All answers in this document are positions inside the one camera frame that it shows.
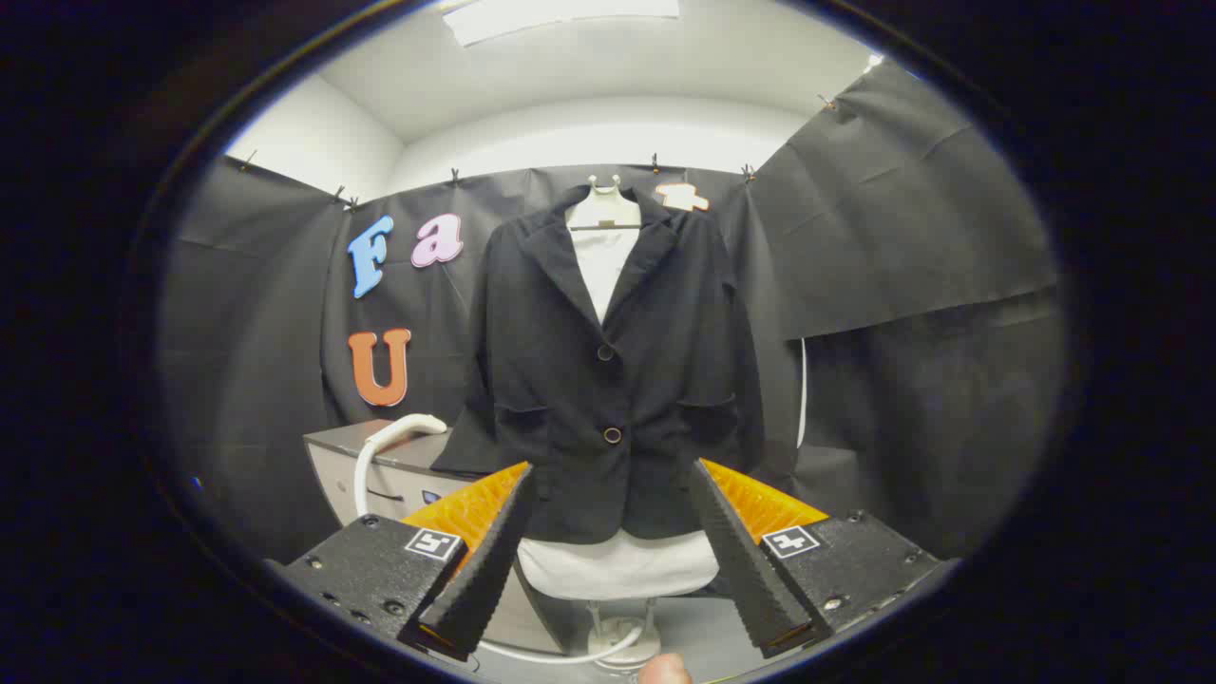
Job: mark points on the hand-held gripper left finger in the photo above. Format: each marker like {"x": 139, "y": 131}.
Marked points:
{"x": 494, "y": 560}

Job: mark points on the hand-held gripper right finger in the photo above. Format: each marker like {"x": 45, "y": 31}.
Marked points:
{"x": 736, "y": 560}

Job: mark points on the white garment steamer head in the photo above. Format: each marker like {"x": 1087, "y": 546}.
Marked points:
{"x": 408, "y": 425}

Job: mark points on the black blazer jacket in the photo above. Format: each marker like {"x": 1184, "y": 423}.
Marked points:
{"x": 570, "y": 399}

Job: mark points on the grey drawer cabinet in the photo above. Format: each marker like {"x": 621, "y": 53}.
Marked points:
{"x": 389, "y": 484}

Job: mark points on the white mannequin stand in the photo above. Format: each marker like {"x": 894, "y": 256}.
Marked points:
{"x": 622, "y": 635}

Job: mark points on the black backdrop cloth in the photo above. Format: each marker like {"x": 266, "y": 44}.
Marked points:
{"x": 902, "y": 237}

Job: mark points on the ceiling light panel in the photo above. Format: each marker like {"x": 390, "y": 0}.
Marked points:
{"x": 560, "y": 14}

